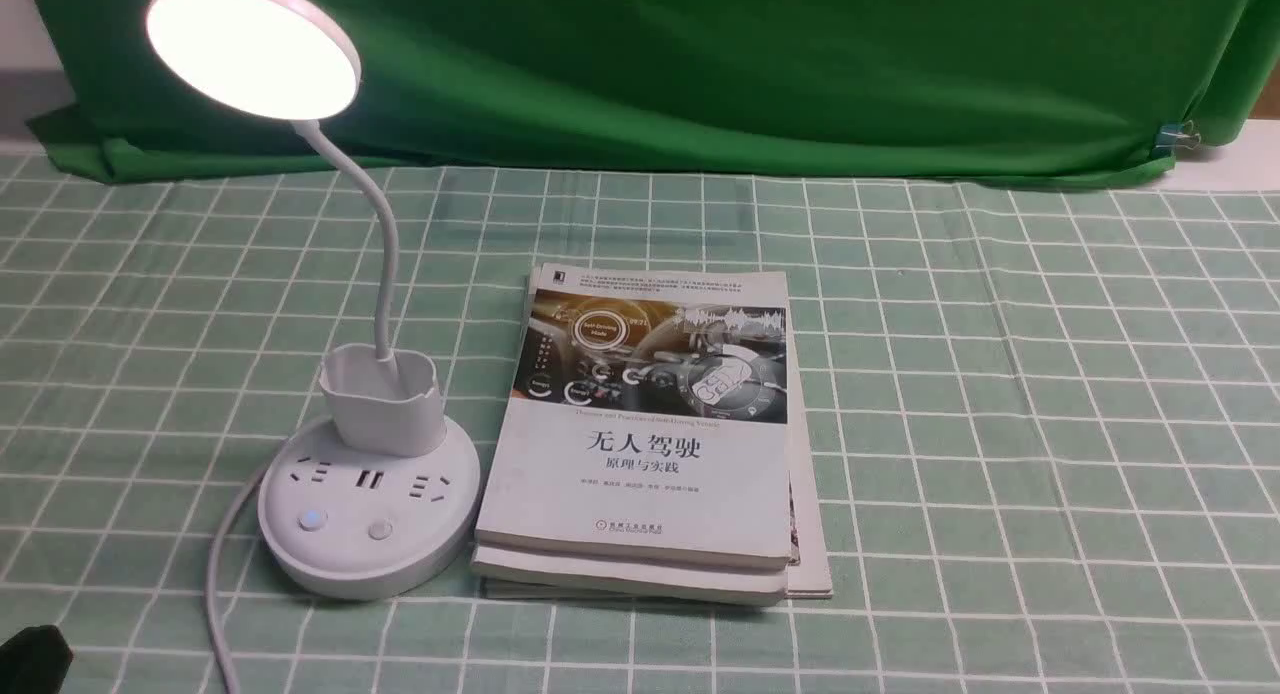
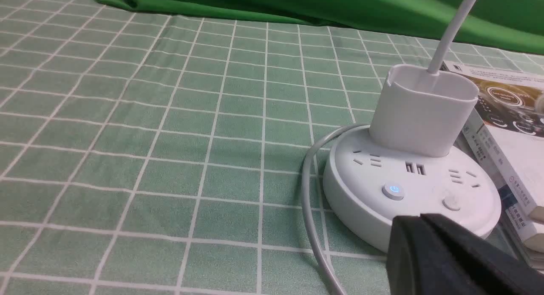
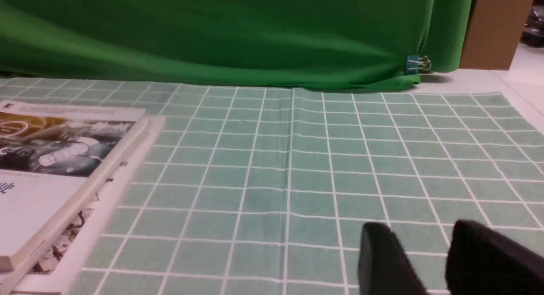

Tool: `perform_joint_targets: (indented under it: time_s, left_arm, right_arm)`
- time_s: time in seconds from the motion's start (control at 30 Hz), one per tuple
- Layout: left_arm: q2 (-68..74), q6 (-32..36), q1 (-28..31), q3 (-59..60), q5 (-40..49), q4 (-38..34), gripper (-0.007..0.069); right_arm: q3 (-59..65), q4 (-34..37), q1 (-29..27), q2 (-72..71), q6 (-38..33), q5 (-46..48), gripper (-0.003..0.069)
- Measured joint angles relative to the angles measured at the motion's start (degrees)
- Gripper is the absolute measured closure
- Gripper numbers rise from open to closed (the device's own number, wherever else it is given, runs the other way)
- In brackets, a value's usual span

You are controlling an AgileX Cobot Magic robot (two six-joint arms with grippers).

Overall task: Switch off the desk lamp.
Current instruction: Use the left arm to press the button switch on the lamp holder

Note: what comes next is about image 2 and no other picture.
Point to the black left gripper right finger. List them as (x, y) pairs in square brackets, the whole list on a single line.
[(496, 272)]

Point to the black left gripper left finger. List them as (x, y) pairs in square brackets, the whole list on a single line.
[(419, 263)]

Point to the white desk lamp with sockets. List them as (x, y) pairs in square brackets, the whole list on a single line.
[(405, 163)]

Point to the white self-driving textbook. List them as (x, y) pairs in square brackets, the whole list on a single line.
[(508, 120)]

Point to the green backdrop cloth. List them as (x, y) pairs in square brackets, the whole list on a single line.
[(515, 25)]

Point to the green checkered tablecloth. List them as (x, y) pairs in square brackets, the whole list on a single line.
[(150, 154)]

